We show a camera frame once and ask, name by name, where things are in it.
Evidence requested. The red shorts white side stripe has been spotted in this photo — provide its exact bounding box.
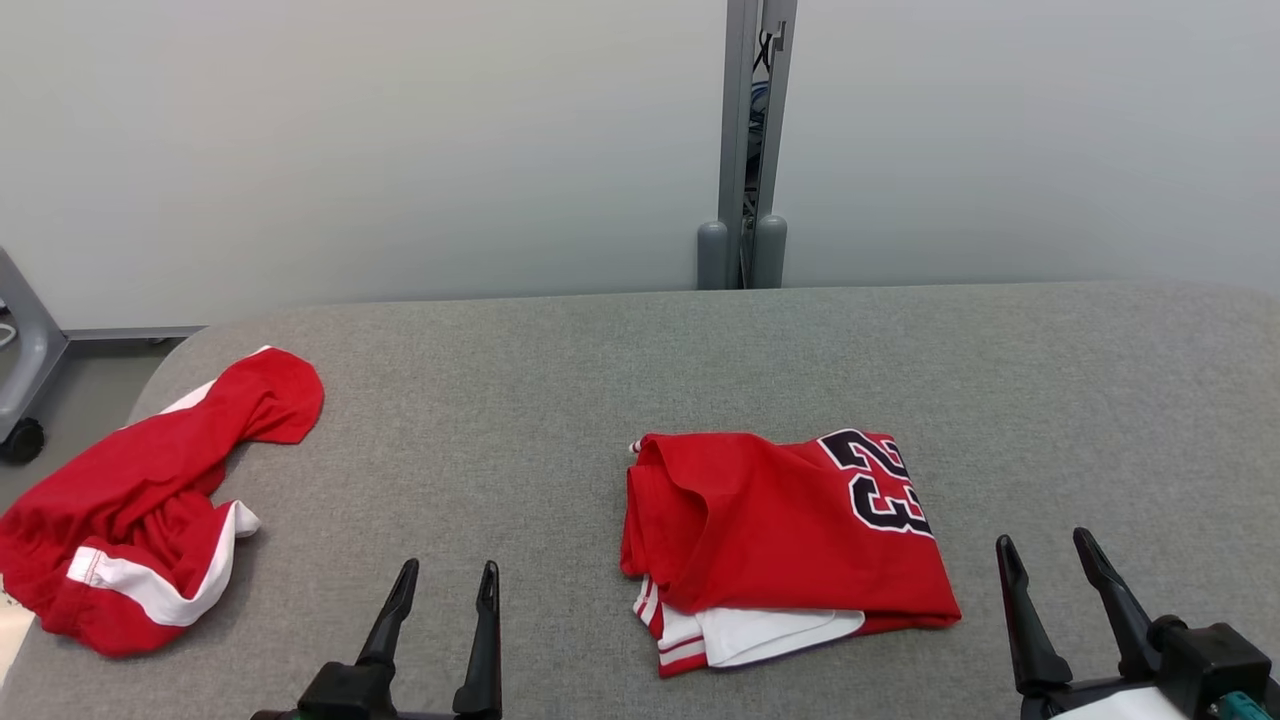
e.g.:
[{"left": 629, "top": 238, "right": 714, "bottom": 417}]
[{"left": 0, "top": 345, "right": 327, "bottom": 660}]

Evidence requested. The black caster wheel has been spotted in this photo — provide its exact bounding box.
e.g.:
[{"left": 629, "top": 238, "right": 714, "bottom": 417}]
[{"left": 0, "top": 417, "right": 47, "bottom": 467}]

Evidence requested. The grey cylindrical partition foot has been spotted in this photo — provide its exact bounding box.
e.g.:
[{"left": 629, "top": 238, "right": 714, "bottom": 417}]
[
  {"left": 696, "top": 220, "right": 730, "bottom": 292},
  {"left": 752, "top": 214, "right": 789, "bottom": 290}
]

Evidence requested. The beige perforated floor panel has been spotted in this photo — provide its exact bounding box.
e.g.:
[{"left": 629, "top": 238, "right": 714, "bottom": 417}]
[{"left": 0, "top": 588, "right": 37, "bottom": 693}]

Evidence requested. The grey metal cart leg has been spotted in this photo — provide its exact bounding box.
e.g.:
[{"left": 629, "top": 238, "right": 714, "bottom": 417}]
[{"left": 0, "top": 246, "right": 70, "bottom": 441}]

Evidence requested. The grey partition post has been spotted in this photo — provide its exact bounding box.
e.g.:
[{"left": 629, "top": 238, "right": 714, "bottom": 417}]
[{"left": 717, "top": 0, "right": 800, "bottom": 291}]

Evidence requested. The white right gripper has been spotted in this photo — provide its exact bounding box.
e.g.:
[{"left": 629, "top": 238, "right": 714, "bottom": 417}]
[{"left": 995, "top": 527, "right": 1217, "bottom": 720}]

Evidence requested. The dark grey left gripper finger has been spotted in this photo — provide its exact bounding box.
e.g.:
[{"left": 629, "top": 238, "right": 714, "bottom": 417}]
[
  {"left": 452, "top": 560, "right": 502, "bottom": 717},
  {"left": 355, "top": 558, "right": 422, "bottom": 668}
]

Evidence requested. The grey wall base rail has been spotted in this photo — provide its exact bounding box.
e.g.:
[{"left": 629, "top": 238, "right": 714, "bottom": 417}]
[{"left": 63, "top": 324, "right": 208, "bottom": 344}]

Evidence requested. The red Bulls 23 jersey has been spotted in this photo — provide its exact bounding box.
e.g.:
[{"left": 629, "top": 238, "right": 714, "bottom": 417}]
[{"left": 619, "top": 428, "right": 964, "bottom": 680}]

